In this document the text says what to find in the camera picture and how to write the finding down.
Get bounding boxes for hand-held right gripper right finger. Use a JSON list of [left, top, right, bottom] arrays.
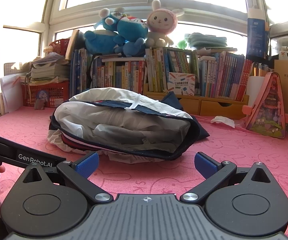
[[180, 152, 278, 202]]

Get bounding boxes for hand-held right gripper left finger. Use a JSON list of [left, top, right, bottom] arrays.
[[17, 152, 111, 203]]

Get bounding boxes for white and navy jacket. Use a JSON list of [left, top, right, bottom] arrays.
[[47, 87, 210, 164]]

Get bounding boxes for crumpled white tissue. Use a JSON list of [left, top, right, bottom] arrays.
[[210, 116, 236, 128]]

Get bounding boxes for small grey toy figure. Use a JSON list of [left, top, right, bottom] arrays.
[[34, 91, 50, 110]]

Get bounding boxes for white paper sheets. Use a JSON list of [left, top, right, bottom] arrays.
[[0, 75, 25, 113]]

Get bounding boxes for wooden organizer with drawers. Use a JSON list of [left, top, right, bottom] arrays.
[[143, 84, 250, 119]]

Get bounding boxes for large red plastic basket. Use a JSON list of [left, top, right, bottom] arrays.
[[22, 81, 71, 108]]

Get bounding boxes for pink triangular toy bag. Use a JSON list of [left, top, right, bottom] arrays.
[[242, 72, 288, 139]]

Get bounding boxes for colourful printed box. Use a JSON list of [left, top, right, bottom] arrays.
[[167, 72, 196, 96]]

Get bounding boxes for stack of papers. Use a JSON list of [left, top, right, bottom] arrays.
[[29, 53, 71, 83]]

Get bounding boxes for row of children's books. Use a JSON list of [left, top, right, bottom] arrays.
[[199, 51, 274, 102], [91, 57, 146, 93], [145, 47, 200, 93]]

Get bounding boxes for row of blue books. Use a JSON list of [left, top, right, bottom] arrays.
[[70, 48, 94, 93]]

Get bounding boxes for small red plastic basket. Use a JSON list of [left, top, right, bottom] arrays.
[[49, 39, 71, 57]]

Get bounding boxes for leaning wooden board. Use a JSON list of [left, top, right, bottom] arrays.
[[65, 29, 81, 60]]

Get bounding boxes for blue whale plush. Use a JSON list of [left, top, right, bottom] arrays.
[[84, 29, 124, 55]]

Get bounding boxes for stack of green folded cloths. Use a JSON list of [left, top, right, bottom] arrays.
[[185, 32, 228, 49]]

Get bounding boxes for tall blue pack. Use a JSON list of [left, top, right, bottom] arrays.
[[246, 7, 270, 60]]

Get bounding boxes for blue robot cat plush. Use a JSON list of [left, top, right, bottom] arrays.
[[98, 7, 149, 58]]

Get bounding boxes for pink hooded rabbit plush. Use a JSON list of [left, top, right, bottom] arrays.
[[145, 0, 185, 47]]

